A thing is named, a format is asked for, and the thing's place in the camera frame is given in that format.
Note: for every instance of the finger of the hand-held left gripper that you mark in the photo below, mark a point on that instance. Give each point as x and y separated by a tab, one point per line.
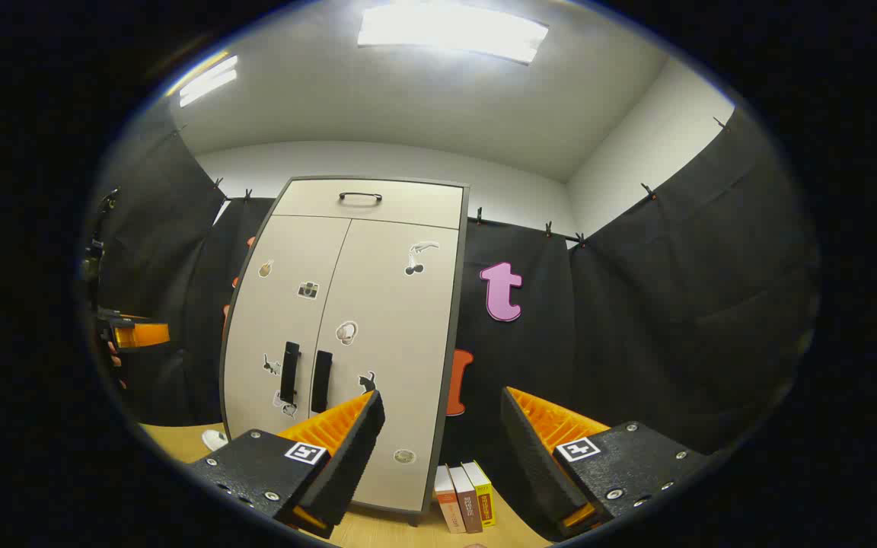
145	335

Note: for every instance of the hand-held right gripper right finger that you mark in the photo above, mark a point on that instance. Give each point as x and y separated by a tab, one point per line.
534	464

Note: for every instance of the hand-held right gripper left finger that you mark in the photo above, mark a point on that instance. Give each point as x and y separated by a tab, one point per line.
351	457

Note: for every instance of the cabinet door with camera sticker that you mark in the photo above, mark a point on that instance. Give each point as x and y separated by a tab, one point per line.
256	342

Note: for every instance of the cabinet door with headphone sticker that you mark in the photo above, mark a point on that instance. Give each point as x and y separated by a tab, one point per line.
400	304

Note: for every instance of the white double-door shoe cabinet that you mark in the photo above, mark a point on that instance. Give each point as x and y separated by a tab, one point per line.
463	228

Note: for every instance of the yellow book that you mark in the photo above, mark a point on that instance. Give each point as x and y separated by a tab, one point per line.
483	495

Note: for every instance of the brown book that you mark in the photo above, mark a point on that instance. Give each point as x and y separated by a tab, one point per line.
467	502

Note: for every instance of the orange and white book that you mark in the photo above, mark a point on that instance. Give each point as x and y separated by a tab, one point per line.
448	502

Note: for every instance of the small white round object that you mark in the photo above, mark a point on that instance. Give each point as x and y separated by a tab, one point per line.
214	440

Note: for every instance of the black backdrop cloth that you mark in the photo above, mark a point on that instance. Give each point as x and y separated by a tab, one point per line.
636	320

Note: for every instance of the narrow ceiling light panel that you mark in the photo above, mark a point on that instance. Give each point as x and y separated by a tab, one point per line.
206	80

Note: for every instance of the wide ceiling light panel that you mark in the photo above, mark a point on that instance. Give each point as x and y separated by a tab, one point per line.
454	30

